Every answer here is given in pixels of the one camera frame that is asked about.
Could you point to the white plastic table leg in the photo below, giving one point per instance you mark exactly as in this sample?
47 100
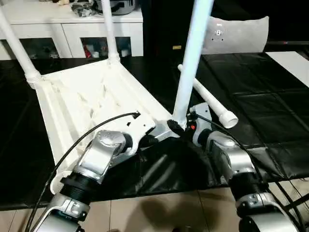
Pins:
217 106
18 48
193 60
109 31

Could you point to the white plastic table top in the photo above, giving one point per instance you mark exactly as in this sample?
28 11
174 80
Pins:
84 96

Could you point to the black quilted mat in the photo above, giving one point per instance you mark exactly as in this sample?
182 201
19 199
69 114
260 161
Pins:
265 96

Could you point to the grey cushion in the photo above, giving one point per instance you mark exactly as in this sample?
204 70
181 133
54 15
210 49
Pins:
239 36

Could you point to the black cabinet with gold label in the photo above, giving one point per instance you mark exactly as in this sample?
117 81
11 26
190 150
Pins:
164 24

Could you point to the white flat panel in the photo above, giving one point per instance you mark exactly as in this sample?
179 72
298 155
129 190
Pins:
289 65

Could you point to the grey helmet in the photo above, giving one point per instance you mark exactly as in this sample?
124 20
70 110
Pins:
120 7

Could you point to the white sideboard with glass doors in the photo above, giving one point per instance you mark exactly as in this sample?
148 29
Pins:
72 26

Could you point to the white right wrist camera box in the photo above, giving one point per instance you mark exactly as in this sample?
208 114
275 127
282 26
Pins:
202 116

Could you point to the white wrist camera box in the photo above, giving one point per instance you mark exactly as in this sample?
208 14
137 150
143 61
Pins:
202 116
137 128

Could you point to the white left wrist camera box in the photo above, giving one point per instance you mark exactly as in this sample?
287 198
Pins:
137 128

